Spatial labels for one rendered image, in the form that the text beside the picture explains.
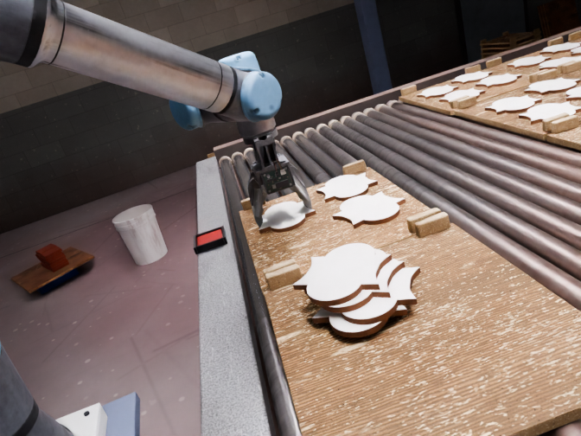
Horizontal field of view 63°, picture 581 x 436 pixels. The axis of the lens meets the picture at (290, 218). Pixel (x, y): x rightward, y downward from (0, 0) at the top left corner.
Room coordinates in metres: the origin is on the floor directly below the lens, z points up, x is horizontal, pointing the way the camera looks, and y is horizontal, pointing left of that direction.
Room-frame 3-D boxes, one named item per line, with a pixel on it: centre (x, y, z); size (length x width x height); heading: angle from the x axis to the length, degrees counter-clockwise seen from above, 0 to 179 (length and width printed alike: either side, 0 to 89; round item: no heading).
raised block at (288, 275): (0.70, 0.04, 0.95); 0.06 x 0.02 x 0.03; 94
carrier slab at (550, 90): (1.21, -0.76, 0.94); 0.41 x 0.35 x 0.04; 4
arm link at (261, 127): (0.95, 0.01, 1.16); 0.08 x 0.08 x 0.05
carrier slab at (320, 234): (0.92, -0.07, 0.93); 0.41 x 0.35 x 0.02; 5
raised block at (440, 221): (0.72, -0.23, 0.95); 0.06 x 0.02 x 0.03; 94
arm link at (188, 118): (0.88, 0.08, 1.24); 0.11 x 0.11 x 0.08; 37
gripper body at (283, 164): (0.95, 0.01, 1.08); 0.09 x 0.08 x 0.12; 5
